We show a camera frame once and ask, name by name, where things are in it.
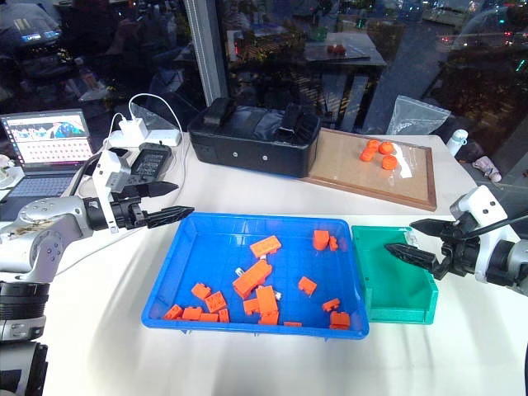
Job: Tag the pink soft object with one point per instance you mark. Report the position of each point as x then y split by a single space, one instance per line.
488 168

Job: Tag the long orange building block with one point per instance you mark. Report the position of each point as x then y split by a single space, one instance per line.
251 279
265 246

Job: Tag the wooden framed board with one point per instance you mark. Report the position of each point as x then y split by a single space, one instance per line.
342 169

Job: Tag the white charger plug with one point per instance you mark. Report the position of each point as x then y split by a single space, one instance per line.
134 130

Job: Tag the large clear zip bag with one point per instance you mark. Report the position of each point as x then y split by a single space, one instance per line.
414 117

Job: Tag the black carrying case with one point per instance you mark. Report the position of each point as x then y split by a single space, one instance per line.
251 144

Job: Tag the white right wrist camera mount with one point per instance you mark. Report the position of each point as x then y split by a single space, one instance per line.
480 206

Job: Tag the black power adapter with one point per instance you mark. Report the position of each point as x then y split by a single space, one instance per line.
149 163

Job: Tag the green plastic bin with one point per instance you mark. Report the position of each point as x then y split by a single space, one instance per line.
387 284

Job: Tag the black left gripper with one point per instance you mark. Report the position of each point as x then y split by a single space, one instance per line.
128 214

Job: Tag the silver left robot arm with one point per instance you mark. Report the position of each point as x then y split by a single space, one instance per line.
45 231

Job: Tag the grey window post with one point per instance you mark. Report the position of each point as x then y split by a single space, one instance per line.
204 53

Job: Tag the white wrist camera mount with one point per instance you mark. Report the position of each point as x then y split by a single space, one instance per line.
108 167
480 206

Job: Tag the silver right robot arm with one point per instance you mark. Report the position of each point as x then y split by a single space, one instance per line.
513 264

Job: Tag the orange round piece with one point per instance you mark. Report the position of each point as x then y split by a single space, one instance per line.
389 162
373 144
366 155
387 147

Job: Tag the small orange building block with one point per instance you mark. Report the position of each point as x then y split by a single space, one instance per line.
292 324
223 315
333 243

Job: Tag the blue plastic tray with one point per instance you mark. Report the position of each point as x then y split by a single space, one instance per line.
214 264

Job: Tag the white bottle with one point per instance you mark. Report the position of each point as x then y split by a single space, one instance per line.
457 142

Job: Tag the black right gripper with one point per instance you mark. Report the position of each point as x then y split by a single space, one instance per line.
460 253

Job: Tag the open laptop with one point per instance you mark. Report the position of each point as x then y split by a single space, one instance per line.
45 144

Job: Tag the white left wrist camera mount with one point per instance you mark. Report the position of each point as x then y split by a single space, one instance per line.
108 167

